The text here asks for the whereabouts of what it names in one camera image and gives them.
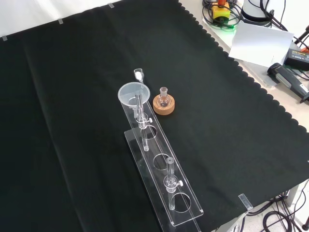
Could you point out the translucent plastic funnel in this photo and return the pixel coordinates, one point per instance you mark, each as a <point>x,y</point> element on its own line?
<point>133,94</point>

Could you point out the clear acrylic funnel stand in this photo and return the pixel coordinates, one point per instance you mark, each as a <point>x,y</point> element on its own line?
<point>161,154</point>

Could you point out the glass weighing funnel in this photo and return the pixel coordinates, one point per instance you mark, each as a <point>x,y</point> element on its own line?
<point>138,75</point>

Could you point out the small round-bottom glass flask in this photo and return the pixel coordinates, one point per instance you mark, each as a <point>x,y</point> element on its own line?
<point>164,98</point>

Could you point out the black table cloth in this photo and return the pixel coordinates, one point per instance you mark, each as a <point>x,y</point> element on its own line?
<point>72,108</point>

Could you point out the clear tape strip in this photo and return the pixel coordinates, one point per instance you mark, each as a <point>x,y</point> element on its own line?
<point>60,21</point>
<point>4,38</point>
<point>111,5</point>
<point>245,201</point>

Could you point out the yellow emergency stop button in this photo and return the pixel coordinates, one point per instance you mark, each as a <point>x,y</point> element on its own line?
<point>220,10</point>

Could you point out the pale white board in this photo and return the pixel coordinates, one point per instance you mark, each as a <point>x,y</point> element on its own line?
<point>260,45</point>

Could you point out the black and grey handheld device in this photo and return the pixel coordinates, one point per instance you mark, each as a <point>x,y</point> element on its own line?
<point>288,80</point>

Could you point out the black power adapter brick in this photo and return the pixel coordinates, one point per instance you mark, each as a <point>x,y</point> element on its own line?
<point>297,58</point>

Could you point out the black tripod leg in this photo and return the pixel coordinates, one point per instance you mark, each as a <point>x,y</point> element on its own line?
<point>302,37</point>

